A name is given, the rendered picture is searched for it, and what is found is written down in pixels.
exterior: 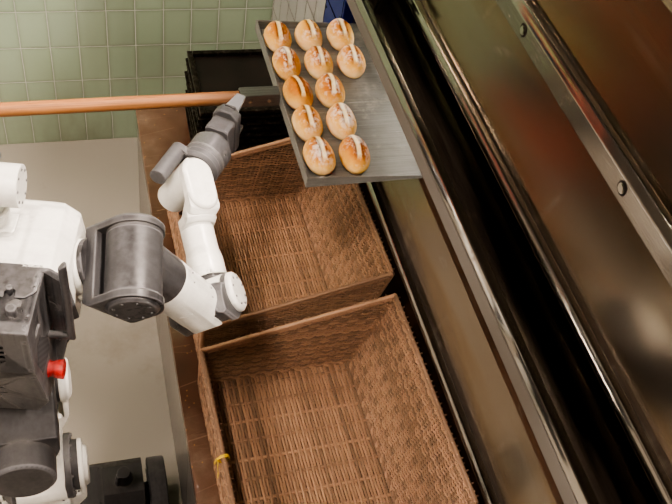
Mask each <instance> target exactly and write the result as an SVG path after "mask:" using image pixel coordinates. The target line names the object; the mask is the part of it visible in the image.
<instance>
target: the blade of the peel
mask: <svg viewBox="0 0 672 504"><path fill-rule="evenodd" d="M272 21H274V20H256V24H255V31H256V34H257V37H258V40H259V44H260V47H261V50H262V53H263V56H264V59H265V62H266V65H267V69H268V72H269V75H270V78H271V81H272V84H273V86H278V88H279V91H280V94H281V95H280V104H279V106H280V109H281V112H282V115H283V118H284V122H285V125H286V128H287V131H288V134H289V137H290V140H291V143H292V147H293V150H294V153H295V156H296V159H297V162H298V165H299V168H300V171H301V175H302V178H303V181H304V184H305V187H317V186H330V185H342V184H354V183H367V182H379V181H391V180H404V179H416V178H423V176H422V174H421V172H420V170H419V167H418V165H417V163H416V160H415V158H414V156H413V153H412V151H411V149H410V146H409V144H408V142H407V140H406V137H405V135H404V133H403V130H402V128H401V126H400V123H399V121H398V119H397V116H396V114H395V112H394V109H393V107H392V105H391V103H390V100H389V98H388V96H387V93H386V91H385V89H384V86H383V84H382V82H381V79H380V77H379V75H378V72H377V70H376V68H375V66H374V63H373V61H372V59H371V56H370V54H369V52H368V49H367V47H366V45H365V42H364V40H363V38H362V36H361V33H360V31H359V29H358V26H357V24H356V23H349V25H350V26H351V28H352V31H353V34H354V43H353V45H355V46H357V47H358V48H359V49H360V50H361V52H362V54H363V56H364V59H365V64H366V67H365V71H364V73H363V74H362V75H361V76H360V77H359V78H357V79H352V78H349V77H347V76H345V75H344V74H343V73H342V72H341V71H340V69H339V67H338V64H337V56H338V53H339V52H340V51H337V50H335V49H334V48H333V47H332V46H331V45H330V43H329V41H328V39H327V35H326V30H327V27H328V25H329V24H330V23H328V22H315V23H316V24H317V25H318V27H319V28H320V31H321V33H322V38H323V42H322V46H321V47H323V48H324V49H326V50H327V52H328V53H329V54H330V56H331V58H332V61H333V72H332V74H334V75H335V76H337V77H338V78H339V80H340V81H341V83H342V85H343V87H344V90H345V100H344V102H343V103H344V104H346V105H347V106H348V107H349V108H350V109H351V110H352V112H353V114H354V116H355V119H356V125H357V128H356V132H355V134H354V135H357V136H359V137H360V138H361V139H363V140H364V142H365V143H366V145H367V147H368V149H369V153H370V164H369V167H368V168H367V170H366V171H365V172H363V173H362V174H360V175H354V174H351V173H350V172H348V171H347V170H346V169H345V168H344V166H343V165H342V163H341V160H340V157H339V146H340V144H341V142H342V140H339V139H337V138H335V137H334V136H333V135H332V134H331V133H330V131H329V129H328V127H327V123H326V115H327V112H328V110H329V109H330V108H327V107H325V106H323V105H322V104H321V103H320V101H319V100H318V98H317V96H316V93H315V85H316V82H317V80H316V79H314V78H313V77H312V76H311V75H310V74H309V73H308V72H307V70H306V68H305V65H304V56H305V54H306V51H304V50H303V49H301V48H300V47H299V46H298V44H297V42H296V40H295V36H294V32H295V29H296V27H297V25H298V24H299V23H300V22H301V21H280V22H282V23H284V24H285V25H286V26H287V28H288V29H289V31H290V34H291V38H292V43H291V47H290V48H291V49H292V50H294V52H295V53H296V54H297V56H298V58H299V60H300V64H301V71H300V74H299V76H300V77H302V78H303V79H305V80H306V81H307V83H308V84H309V86H310V88H311V90H312V93H313V103H312V105H311V106H312V107H313V108H314V109H315V110H316V111H317V112H318V114H319V115H320V118H321V120H322V124H323V132H322V135H321V137H322V138H323V139H325V140H326V141H327V142H328V143H329V145H330V146H331V148H332V150H333V152H334V155H335V160H336V165H335V168H334V170H333V172H332V173H331V174H329V175H328V176H318V175H316V174H314V173H313V172H312V171H311V170H310V169H309V168H308V167H307V165H306V163H305V161H304V158H303V147H304V145H305V143H306V142H304V141H302V140H301V139H300V138H299V137H298V136H297V135H296V134H295V132H294V130H293V127H292V121H291V120H292V115H293V113H294V111H295V110H293V109H292V108H290V107H289V105H288V104H287V103H286V101H285V99H284V96H283V85H284V83H285V81H284V80H282V79H280V78H279V77H278V76H277V74H276V73H275V71H274V69H273V66H272V57H273V54H274V53H273V52H271V51H270V50H269V49H268V48H267V46H266V44H265V42H264V37H263V35H264V30H265V28H266V27H267V25H268V24H269V23H271V22H272Z"/></svg>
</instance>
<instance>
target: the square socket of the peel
mask: <svg viewBox="0 0 672 504"><path fill-rule="evenodd" d="M238 91H239V93H240V94H241V95H244V96H245V101H244V103H243V105H242V107H260V106H278V105H279V104H280V95H281V94H280V91H279V88H278V86H259V87H240V88H239V89H238Z"/></svg>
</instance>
